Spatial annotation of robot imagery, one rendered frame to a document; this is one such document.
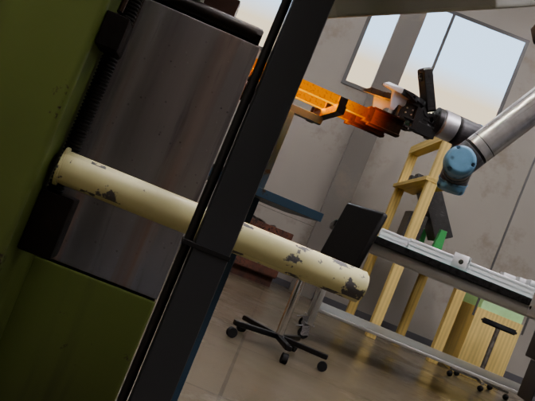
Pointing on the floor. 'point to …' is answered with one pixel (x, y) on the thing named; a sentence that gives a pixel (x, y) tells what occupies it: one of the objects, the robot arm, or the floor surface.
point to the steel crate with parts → (251, 270)
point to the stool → (487, 356)
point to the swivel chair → (371, 226)
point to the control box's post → (231, 200)
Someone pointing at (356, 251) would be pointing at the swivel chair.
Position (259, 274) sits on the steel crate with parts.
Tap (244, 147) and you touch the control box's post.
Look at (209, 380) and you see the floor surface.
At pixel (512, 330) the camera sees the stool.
